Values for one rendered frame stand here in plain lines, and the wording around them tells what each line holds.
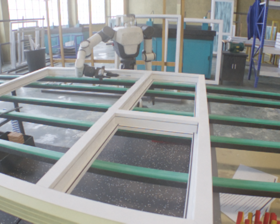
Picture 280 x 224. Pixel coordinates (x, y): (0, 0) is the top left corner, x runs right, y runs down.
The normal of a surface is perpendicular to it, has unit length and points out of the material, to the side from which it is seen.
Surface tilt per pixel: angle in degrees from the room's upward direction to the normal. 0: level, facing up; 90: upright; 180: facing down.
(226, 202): 0
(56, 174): 0
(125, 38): 94
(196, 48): 90
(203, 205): 0
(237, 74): 90
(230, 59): 90
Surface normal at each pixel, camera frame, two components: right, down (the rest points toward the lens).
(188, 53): -0.25, 0.39
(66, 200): 0.00, -0.92
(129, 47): 0.39, 0.43
